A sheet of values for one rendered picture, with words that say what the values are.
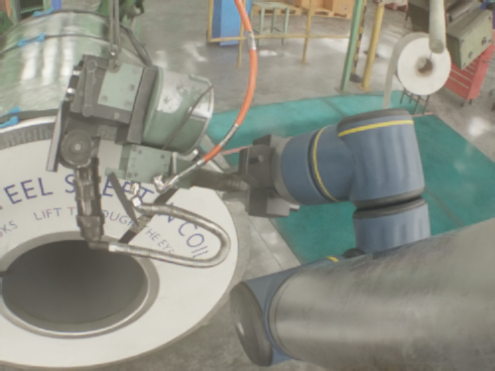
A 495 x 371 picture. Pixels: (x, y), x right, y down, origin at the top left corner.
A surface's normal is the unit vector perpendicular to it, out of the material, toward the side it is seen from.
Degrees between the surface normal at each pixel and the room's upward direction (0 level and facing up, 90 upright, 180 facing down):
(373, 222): 73
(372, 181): 69
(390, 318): 78
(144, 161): 58
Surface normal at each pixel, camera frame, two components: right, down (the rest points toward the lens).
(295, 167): -0.80, 0.08
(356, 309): -0.94, -0.30
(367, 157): -0.64, 0.11
